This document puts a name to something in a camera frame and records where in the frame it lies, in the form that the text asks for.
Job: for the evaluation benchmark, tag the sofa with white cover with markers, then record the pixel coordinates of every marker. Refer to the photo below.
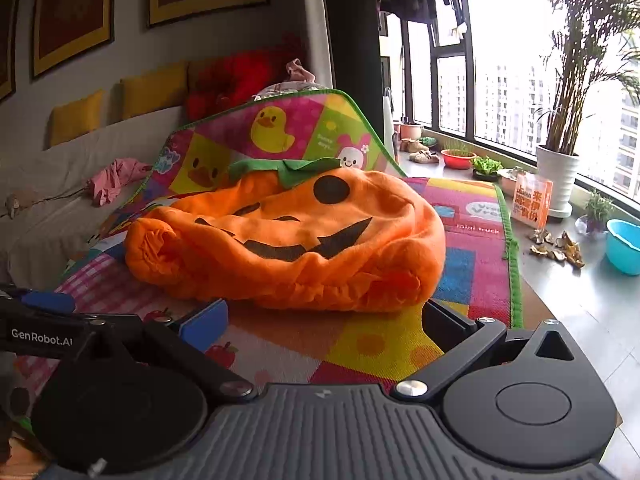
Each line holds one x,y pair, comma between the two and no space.
50,185

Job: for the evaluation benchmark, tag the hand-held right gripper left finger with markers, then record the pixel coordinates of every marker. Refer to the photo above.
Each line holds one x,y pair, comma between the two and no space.
205,322

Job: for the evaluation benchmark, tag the white plant pot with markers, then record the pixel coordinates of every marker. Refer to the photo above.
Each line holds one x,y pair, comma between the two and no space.
556,180

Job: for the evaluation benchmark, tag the tall palm plant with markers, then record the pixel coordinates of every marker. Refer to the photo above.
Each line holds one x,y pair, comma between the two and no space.
575,60

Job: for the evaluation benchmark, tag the colourful cartoon play mat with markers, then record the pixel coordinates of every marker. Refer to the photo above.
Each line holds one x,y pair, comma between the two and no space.
280,125

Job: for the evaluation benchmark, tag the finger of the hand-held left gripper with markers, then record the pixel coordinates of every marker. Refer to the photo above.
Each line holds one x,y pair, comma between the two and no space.
120,318
47,302

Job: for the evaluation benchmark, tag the red fluffy cloth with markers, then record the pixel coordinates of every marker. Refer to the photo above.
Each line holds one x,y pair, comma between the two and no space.
235,80

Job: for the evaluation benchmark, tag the blue plastic basin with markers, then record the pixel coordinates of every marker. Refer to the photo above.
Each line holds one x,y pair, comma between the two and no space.
622,250

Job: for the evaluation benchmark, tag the orange plush toy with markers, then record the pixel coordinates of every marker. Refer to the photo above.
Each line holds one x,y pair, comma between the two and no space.
531,202

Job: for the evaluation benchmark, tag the red bowl with grass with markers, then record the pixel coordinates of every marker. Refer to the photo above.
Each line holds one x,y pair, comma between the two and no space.
457,160

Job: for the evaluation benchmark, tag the yellow cushion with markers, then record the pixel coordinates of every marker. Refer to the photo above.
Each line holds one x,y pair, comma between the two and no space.
77,117
152,90

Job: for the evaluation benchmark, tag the pile of dried peels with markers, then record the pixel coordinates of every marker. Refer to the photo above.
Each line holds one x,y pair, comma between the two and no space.
562,250

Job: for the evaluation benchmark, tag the small plant in glass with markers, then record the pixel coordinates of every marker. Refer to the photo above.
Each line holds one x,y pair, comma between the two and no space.
595,212

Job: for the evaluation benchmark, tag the black window frame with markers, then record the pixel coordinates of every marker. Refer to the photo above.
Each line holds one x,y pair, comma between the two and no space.
470,90

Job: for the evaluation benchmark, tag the pink garment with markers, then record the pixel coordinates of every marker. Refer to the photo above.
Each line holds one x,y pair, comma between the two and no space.
117,177

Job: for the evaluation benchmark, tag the small pink white pot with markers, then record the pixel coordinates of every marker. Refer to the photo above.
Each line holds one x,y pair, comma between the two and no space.
411,131

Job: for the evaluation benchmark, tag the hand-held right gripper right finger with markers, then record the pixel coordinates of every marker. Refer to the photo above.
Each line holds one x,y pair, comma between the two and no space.
445,317

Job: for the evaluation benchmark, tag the white curtain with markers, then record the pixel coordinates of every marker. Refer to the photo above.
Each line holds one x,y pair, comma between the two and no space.
316,25

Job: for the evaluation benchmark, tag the small white planter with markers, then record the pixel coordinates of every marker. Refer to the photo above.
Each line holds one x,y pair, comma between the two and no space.
510,182

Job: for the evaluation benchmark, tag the orange pumpkin costume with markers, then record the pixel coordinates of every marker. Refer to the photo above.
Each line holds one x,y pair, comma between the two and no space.
300,240

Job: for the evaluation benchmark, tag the pink and white clothes pile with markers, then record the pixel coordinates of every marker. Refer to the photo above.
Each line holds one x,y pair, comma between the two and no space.
297,72

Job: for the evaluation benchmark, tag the small grey object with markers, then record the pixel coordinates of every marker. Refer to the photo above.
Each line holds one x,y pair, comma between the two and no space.
11,205

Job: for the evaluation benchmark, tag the small leafy plant black pot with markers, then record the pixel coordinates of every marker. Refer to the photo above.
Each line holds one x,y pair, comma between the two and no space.
486,167

